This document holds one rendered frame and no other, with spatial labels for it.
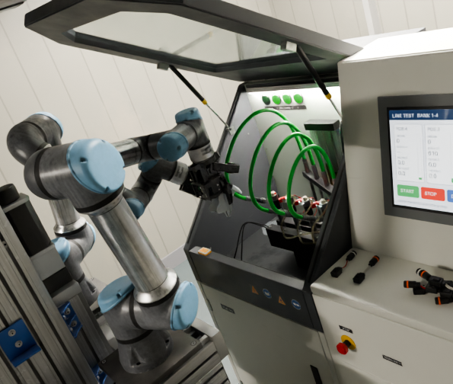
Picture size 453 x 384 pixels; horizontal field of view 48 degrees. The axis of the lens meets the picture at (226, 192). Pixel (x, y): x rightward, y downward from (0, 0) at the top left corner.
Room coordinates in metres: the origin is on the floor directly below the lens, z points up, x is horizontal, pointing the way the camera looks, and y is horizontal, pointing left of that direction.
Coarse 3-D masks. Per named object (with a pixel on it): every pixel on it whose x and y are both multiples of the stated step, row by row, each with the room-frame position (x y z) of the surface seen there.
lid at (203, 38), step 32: (64, 0) 1.38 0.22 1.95; (96, 0) 1.26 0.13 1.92; (128, 0) 1.24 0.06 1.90; (160, 0) 1.22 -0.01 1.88; (192, 0) 1.23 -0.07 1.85; (64, 32) 1.69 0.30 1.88; (96, 32) 1.67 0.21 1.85; (128, 32) 1.62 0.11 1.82; (160, 32) 1.57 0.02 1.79; (192, 32) 1.52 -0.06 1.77; (224, 32) 1.48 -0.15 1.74; (256, 32) 1.36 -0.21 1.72; (288, 32) 1.38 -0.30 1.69; (160, 64) 1.96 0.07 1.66; (192, 64) 2.00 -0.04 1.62; (224, 64) 1.95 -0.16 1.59; (256, 64) 1.85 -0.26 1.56; (288, 64) 1.72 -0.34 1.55; (320, 64) 1.66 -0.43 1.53
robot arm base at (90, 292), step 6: (84, 276) 1.59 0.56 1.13; (78, 282) 1.55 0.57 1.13; (84, 282) 1.57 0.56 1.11; (90, 282) 1.59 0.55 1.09; (84, 288) 1.55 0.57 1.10; (90, 288) 1.58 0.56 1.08; (96, 288) 1.59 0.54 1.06; (84, 294) 1.54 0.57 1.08; (90, 294) 1.55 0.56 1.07; (96, 294) 1.57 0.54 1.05; (90, 300) 1.54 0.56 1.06
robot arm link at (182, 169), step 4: (180, 164) 1.60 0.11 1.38; (184, 164) 1.61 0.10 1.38; (176, 168) 1.65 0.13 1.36; (180, 168) 1.59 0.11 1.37; (184, 168) 1.59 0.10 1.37; (188, 168) 1.60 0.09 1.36; (176, 172) 1.57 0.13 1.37; (180, 172) 1.57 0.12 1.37; (184, 172) 1.58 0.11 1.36; (176, 176) 1.57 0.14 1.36; (180, 176) 1.58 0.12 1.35; (184, 176) 1.58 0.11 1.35; (172, 180) 1.58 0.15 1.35; (176, 180) 1.58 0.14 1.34; (180, 180) 1.58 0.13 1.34; (184, 180) 1.58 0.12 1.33
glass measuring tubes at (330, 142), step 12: (312, 120) 1.85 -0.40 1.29; (324, 120) 1.80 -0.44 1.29; (336, 120) 1.76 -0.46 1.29; (312, 132) 1.84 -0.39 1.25; (324, 132) 1.79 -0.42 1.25; (336, 132) 1.76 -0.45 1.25; (324, 144) 1.82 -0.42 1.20; (336, 144) 1.76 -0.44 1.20; (336, 156) 1.80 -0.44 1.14; (324, 168) 1.85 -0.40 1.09; (336, 168) 1.79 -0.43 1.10
